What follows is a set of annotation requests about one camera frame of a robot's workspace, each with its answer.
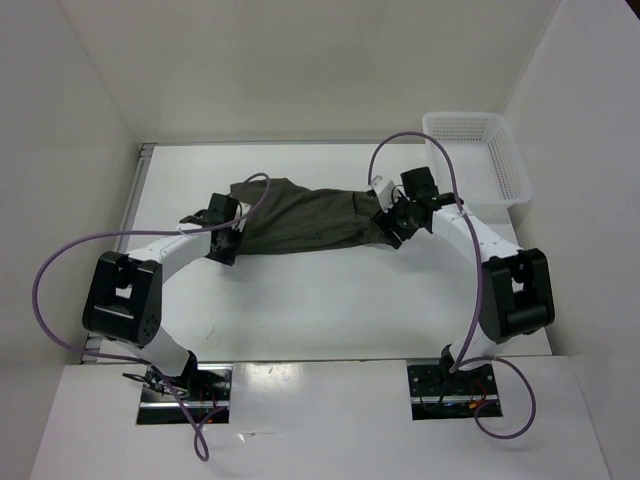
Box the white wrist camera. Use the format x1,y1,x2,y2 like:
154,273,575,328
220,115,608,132
233,201,252,228
370,175,396,212

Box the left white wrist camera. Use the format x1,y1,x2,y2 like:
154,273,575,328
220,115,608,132
233,201,252,228

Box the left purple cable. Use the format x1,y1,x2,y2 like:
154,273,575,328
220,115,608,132
31,172,274,461

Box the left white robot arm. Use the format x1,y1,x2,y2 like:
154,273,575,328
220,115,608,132
82,194,251,400

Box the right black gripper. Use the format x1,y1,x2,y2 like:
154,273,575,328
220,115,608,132
369,188,419,250

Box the olive green shorts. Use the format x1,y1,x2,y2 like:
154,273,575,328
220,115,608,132
230,178,390,255

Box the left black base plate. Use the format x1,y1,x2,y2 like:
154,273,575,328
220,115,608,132
124,365,233,426

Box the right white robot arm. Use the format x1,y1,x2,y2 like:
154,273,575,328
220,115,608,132
369,167,555,393

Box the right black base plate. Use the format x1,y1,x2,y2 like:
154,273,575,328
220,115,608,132
406,359,503,421

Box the white plastic basket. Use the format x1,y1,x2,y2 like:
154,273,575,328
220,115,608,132
422,112,533,208

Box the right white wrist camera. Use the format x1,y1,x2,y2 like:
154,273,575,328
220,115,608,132
370,175,396,212

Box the aluminium table edge rail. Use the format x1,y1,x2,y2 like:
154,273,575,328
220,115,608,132
80,143,157,365

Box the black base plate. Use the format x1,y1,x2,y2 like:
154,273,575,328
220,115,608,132
406,359,503,421
124,365,233,426

